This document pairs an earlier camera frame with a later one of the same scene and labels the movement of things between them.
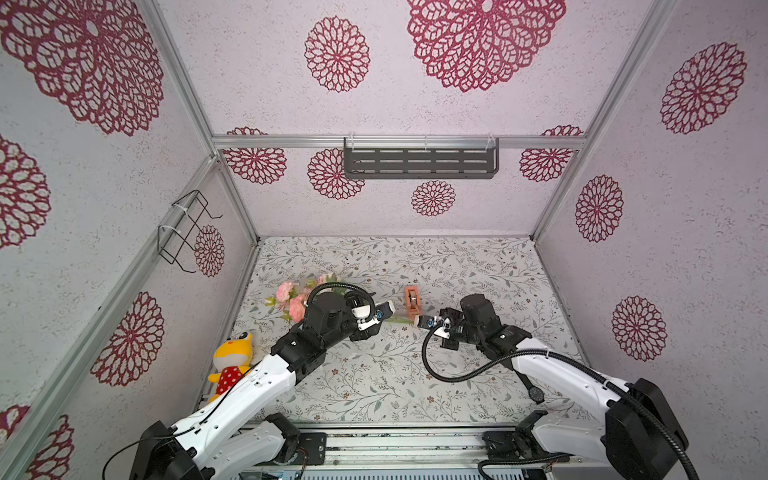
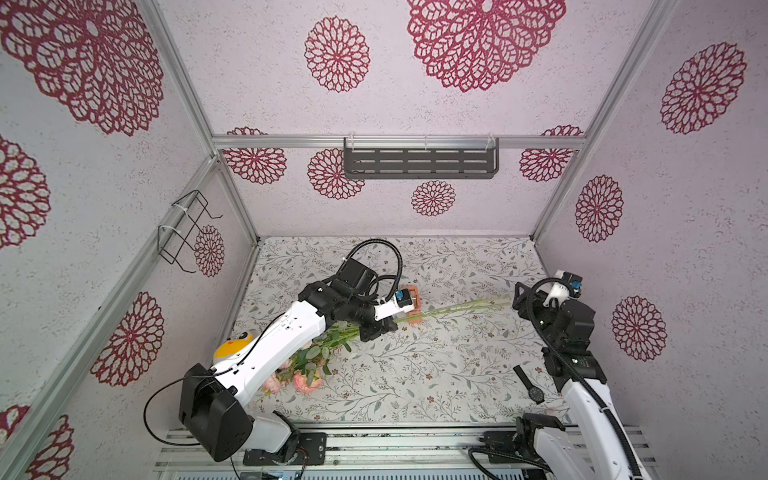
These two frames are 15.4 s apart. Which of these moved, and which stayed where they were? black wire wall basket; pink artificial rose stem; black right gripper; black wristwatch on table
Moved: pink artificial rose stem; black right gripper
Stayed: black wire wall basket; black wristwatch on table
